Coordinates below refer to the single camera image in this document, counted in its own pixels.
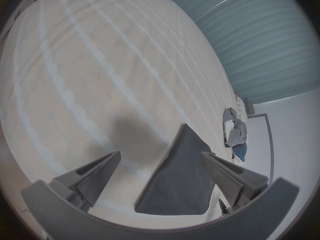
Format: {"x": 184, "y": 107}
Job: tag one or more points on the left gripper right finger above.
{"x": 232, "y": 184}

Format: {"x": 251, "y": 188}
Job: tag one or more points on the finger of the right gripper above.
{"x": 221, "y": 205}

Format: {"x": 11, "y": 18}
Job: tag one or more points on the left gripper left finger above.
{"x": 97, "y": 181}

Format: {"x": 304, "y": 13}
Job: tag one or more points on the black T-shirt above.
{"x": 180, "y": 179}

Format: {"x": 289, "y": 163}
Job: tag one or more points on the pile of clothes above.
{"x": 237, "y": 134}

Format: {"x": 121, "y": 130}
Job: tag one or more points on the bed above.
{"x": 100, "y": 84}

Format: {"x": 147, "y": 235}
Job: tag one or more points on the white printed pillow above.
{"x": 241, "y": 109}

